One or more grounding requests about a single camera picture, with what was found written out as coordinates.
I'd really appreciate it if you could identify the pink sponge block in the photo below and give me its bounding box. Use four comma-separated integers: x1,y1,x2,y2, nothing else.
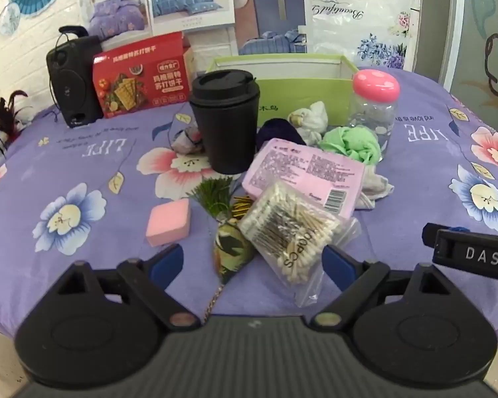
145,199,191,247

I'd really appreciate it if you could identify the cotton swab bag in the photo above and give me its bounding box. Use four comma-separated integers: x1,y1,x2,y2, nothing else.
238,181,361,308

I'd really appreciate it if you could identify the green leaf-print sachet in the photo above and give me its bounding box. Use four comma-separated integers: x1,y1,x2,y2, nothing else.
213,218,255,286

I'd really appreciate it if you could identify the pink tissue pack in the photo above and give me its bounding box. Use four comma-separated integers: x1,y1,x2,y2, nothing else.
242,138,365,218

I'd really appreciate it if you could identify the green scrunchie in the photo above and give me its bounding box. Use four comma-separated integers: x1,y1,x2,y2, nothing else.
318,126,381,165

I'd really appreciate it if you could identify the floral patterned scrunchie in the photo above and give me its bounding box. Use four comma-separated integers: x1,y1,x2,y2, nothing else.
171,125,204,156

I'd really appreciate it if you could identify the white scrunchie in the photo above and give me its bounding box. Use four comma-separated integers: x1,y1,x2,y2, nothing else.
288,101,328,147

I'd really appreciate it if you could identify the dark purple velvet scrunchie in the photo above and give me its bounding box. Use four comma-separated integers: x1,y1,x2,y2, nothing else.
256,118,306,151

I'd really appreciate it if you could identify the white crumpled cloth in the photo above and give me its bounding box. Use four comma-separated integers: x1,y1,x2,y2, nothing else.
355,165,394,210

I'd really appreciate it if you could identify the purple floral tablecloth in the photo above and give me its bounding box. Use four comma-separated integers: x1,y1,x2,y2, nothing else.
0,70,498,335

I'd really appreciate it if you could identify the clear jar pink lid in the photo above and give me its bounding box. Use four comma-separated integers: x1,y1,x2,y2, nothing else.
348,68,400,160

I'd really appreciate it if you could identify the black lidded coffee cup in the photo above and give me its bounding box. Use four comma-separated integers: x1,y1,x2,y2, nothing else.
189,69,260,175

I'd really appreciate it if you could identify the red cracker box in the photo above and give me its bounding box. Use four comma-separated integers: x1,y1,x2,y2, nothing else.
93,33,195,119

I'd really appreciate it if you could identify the green cardboard box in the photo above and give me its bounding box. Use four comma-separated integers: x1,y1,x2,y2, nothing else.
208,53,358,126

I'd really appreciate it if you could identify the dark red feather decoration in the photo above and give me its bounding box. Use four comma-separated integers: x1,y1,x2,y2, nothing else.
0,90,28,156

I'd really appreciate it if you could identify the black portable speaker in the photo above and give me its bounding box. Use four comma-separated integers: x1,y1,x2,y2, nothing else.
45,25,103,128

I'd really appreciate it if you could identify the cartoon painted door panel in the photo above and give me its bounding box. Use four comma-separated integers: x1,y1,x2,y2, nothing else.
440,0,498,130

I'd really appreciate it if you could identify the white floral bedding package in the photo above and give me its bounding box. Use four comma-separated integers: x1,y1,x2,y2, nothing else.
234,0,410,69

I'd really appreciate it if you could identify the purple bedding poster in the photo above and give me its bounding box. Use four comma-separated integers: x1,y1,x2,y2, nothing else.
79,0,151,42

